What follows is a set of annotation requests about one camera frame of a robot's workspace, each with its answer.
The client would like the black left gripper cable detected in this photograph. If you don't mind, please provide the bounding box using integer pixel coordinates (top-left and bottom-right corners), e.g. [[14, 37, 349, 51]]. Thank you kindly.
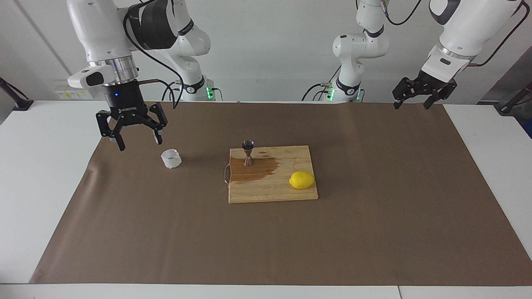
[[380, 0, 532, 67]]

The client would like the yellow lemon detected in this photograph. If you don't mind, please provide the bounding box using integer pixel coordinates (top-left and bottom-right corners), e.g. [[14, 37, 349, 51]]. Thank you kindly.
[[289, 171, 315, 190]]

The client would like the black clamp bracket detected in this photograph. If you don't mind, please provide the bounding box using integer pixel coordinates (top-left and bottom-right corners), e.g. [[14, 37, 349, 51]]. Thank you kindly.
[[0, 78, 34, 111]]

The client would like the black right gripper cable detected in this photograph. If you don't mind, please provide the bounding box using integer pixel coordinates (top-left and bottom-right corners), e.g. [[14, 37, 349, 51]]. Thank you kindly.
[[123, 0, 184, 110]]

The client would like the steel double jigger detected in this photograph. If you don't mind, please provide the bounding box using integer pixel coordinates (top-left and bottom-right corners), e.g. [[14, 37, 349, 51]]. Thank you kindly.
[[241, 140, 255, 167]]

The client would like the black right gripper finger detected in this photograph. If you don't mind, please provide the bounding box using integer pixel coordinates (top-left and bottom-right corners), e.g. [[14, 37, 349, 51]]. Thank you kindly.
[[96, 109, 126, 152], [141, 103, 169, 145]]

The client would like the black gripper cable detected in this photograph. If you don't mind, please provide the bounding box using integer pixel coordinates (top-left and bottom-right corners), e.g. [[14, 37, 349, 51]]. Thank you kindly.
[[123, 0, 184, 110], [380, 0, 532, 67]]

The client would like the black base cable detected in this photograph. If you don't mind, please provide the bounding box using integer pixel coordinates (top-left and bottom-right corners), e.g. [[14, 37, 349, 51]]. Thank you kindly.
[[161, 81, 223, 101], [301, 82, 333, 101]]

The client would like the white wall socket strip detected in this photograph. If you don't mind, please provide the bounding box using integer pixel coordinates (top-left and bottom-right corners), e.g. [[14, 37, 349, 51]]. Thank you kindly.
[[54, 84, 94, 100]]

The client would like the wooden cutting board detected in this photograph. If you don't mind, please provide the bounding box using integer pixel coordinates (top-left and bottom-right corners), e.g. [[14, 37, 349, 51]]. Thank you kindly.
[[224, 145, 319, 204]]

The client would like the brown paper table mat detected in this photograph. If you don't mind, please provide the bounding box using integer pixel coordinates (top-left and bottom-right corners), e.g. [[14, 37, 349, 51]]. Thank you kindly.
[[29, 101, 532, 287]]

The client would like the black angled stand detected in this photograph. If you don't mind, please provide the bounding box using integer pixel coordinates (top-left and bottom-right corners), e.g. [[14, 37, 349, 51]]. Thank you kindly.
[[495, 81, 532, 116]]

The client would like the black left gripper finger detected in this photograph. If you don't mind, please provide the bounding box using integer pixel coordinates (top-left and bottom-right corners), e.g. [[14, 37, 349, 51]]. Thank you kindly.
[[423, 82, 458, 110], [392, 77, 419, 110]]

